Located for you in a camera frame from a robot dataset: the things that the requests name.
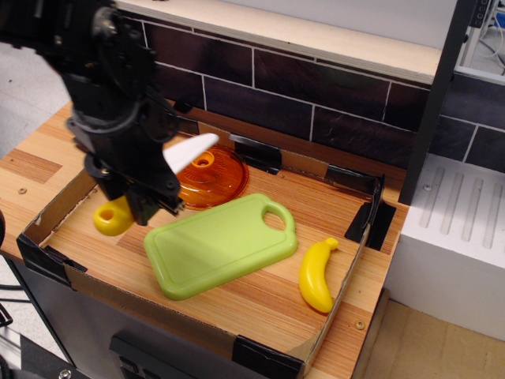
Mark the yellow plastic banana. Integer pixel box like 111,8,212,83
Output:
298,238,339,313

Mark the orange glass pot lid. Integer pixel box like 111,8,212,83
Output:
177,146,249,209

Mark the green plastic cutting board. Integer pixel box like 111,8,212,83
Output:
144,193,297,301

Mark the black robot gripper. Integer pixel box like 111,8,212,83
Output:
67,88,185,226

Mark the black vertical post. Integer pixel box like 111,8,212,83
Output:
398,0,477,205

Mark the cardboard fence with black tape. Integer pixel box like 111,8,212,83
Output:
11,108,406,378

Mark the light wooden shelf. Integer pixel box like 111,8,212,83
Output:
118,1,441,84

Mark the white knife yellow handle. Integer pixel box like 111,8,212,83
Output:
93,133,219,236

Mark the white toy sink drainboard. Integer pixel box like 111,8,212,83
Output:
385,155,504,340

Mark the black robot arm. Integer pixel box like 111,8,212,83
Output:
1,1,183,226

